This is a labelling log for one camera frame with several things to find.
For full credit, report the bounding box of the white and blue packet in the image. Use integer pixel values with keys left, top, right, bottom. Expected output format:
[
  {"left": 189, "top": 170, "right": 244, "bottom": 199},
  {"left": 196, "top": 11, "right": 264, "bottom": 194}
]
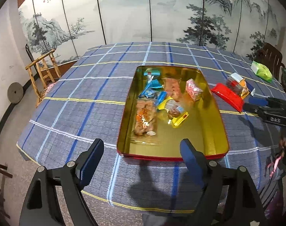
[{"left": 229, "top": 73, "right": 255, "bottom": 96}]

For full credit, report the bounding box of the orange snack pouch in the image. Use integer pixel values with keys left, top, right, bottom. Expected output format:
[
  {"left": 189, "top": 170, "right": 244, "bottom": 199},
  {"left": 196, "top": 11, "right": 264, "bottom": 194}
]
[{"left": 239, "top": 79, "right": 250, "bottom": 99}]

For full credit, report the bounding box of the red snack packet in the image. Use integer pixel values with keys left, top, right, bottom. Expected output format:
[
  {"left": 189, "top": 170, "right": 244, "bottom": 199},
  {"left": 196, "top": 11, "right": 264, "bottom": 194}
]
[{"left": 211, "top": 83, "right": 244, "bottom": 112}]

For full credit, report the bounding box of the yellow pastry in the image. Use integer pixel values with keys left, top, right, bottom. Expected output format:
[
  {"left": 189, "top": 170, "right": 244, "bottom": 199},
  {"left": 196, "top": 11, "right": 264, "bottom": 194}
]
[{"left": 157, "top": 97, "right": 189, "bottom": 128}]

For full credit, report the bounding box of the orange fried twist snack bag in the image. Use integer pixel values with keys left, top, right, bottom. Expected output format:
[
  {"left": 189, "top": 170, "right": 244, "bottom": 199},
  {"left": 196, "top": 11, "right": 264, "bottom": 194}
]
[{"left": 134, "top": 99, "right": 157, "bottom": 136}]

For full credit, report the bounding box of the pink candy block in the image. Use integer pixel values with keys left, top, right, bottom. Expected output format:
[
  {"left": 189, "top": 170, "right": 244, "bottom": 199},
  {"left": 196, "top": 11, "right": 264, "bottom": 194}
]
[{"left": 185, "top": 79, "right": 203, "bottom": 101}]

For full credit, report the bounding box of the blue candy wrapper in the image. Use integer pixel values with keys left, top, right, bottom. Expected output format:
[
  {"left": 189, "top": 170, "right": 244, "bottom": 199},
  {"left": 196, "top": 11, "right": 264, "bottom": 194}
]
[
  {"left": 138, "top": 68, "right": 163, "bottom": 99},
  {"left": 145, "top": 89, "right": 167, "bottom": 106}
]

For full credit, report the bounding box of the long peanut brittle packet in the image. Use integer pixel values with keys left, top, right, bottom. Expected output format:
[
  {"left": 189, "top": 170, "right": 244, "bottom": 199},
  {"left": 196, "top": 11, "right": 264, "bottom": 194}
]
[{"left": 163, "top": 78, "right": 182, "bottom": 102}]

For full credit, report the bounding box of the dark wooden chair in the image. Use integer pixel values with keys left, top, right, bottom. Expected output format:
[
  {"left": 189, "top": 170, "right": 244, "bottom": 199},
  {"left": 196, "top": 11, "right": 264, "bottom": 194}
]
[{"left": 254, "top": 42, "right": 285, "bottom": 81}]

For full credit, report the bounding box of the green tissue pack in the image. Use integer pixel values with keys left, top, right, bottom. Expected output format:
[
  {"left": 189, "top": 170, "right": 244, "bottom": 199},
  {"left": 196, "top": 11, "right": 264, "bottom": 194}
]
[{"left": 251, "top": 61, "right": 273, "bottom": 83}]

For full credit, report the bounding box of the gold and maroon tin box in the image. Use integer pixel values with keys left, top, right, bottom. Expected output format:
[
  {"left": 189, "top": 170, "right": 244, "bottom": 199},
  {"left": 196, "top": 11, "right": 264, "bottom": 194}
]
[{"left": 117, "top": 66, "right": 229, "bottom": 162}]

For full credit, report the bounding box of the pink packet on chair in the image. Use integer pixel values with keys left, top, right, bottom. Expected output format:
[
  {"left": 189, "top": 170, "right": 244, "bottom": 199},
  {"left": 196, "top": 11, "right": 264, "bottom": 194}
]
[{"left": 45, "top": 83, "right": 55, "bottom": 94}]

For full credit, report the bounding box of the bamboo chair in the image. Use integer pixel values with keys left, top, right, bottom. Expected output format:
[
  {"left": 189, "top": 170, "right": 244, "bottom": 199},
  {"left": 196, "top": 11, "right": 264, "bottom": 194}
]
[{"left": 25, "top": 49, "right": 62, "bottom": 108}]

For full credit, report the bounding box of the round millstone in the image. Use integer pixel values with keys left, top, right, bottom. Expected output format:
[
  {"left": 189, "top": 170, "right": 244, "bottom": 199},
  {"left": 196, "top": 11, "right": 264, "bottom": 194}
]
[{"left": 7, "top": 82, "right": 24, "bottom": 104}]

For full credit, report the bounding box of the painted folding screen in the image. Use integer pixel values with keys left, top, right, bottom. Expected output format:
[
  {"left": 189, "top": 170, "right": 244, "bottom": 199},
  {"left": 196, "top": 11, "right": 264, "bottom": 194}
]
[{"left": 17, "top": 0, "right": 286, "bottom": 63}]

